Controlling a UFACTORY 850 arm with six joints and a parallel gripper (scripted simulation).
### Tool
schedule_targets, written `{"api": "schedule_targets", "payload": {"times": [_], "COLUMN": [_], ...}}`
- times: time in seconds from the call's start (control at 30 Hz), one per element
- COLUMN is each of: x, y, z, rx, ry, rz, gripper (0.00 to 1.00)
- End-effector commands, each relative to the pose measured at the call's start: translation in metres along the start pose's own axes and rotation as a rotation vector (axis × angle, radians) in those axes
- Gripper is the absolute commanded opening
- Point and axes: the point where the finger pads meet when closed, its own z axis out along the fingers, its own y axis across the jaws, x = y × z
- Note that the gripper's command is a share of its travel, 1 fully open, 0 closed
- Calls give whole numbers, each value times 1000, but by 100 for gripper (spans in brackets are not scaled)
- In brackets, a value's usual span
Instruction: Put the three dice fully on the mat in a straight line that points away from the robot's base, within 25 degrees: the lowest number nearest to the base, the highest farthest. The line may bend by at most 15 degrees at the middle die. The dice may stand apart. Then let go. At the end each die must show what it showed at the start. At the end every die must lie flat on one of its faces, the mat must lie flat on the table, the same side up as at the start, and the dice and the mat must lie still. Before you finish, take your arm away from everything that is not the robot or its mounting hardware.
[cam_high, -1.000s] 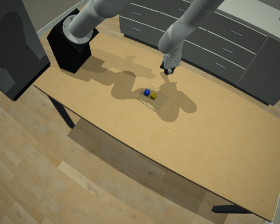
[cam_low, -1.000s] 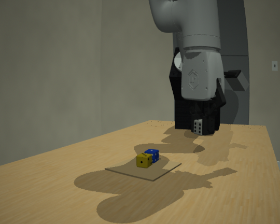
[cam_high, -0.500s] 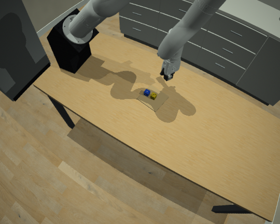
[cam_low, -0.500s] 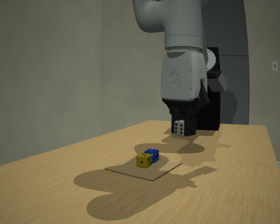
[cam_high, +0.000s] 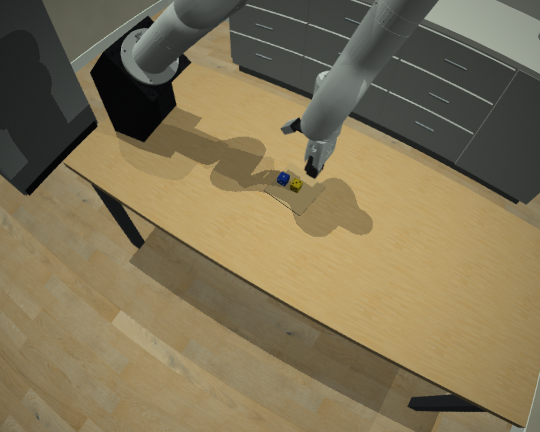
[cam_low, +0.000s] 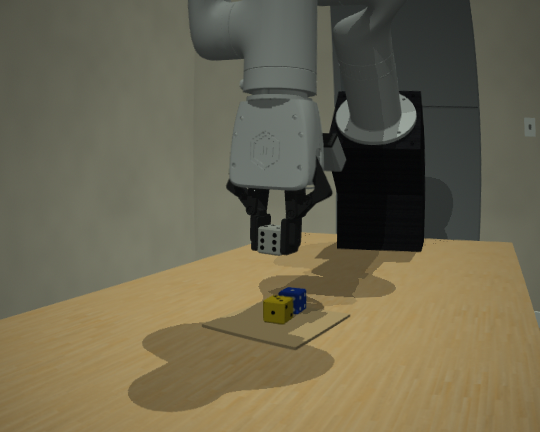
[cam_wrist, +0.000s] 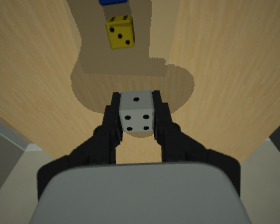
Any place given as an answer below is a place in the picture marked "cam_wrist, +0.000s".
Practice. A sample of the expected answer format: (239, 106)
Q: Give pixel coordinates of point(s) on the blue die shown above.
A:
(111, 2)

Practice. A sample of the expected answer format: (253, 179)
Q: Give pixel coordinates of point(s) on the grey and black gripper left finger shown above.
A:
(100, 148)

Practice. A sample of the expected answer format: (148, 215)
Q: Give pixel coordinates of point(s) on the yellow die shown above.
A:
(120, 31)

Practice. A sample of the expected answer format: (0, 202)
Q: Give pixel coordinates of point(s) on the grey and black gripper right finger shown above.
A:
(177, 146)

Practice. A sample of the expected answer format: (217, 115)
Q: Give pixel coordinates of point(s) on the grey die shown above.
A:
(136, 111)

